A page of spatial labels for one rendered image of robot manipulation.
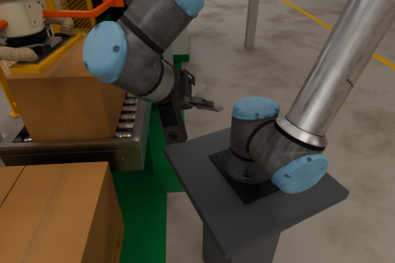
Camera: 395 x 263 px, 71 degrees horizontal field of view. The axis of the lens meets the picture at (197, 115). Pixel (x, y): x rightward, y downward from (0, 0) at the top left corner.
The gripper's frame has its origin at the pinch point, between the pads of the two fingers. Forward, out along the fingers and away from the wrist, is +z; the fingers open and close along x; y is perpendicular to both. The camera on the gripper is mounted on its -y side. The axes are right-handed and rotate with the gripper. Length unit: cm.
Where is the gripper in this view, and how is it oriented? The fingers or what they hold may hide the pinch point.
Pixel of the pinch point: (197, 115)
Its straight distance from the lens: 74.9
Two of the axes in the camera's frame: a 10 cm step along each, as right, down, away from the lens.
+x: -9.1, 1.4, 4.0
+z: 4.2, 2.3, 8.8
